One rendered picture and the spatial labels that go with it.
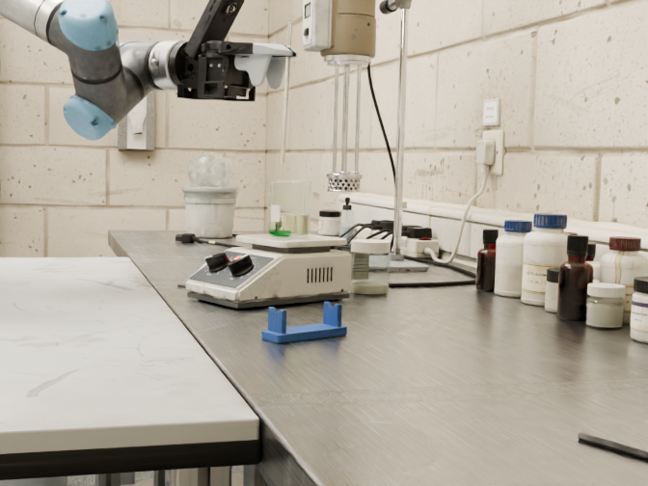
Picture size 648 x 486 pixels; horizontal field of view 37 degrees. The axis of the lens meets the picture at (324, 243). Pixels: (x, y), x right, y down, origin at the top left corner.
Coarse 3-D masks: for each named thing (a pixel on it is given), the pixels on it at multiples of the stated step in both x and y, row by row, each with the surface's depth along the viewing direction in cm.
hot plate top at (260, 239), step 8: (240, 240) 138; (248, 240) 136; (256, 240) 135; (264, 240) 133; (272, 240) 132; (280, 240) 132; (288, 240) 132; (296, 240) 132; (304, 240) 133; (312, 240) 134; (320, 240) 134; (328, 240) 135; (336, 240) 136; (344, 240) 137
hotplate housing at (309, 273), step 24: (288, 264) 130; (312, 264) 133; (336, 264) 136; (192, 288) 134; (216, 288) 129; (240, 288) 126; (264, 288) 128; (288, 288) 131; (312, 288) 133; (336, 288) 136
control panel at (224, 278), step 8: (232, 256) 136; (240, 256) 134; (256, 256) 132; (264, 256) 131; (256, 264) 130; (264, 264) 129; (200, 272) 135; (208, 272) 134; (216, 272) 133; (224, 272) 132; (256, 272) 128; (200, 280) 133; (208, 280) 132; (216, 280) 131; (224, 280) 130; (232, 280) 128; (240, 280) 128
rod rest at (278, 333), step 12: (276, 312) 106; (324, 312) 111; (336, 312) 110; (276, 324) 105; (312, 324) 111; (324, 324) 111; (336, 324) 110; (264, 336) 106; (276, 336) 104; (288, 336) 105; (300, 336) 106; (312, 336) 107; (324, 336) 108; (336, 336) 109
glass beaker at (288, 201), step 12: (276, 180) 138; (288, 180) 140; (276, 192) 134; (288, 192) 133; (300, 192) 134; (276, 204) 134; (288, 204) 134; (300, 204) 134; (276, 216) 134; (288, 216) 134; (300, 216) 134; (276, 228) 134; (288, 228) 134; (300, 228) 134
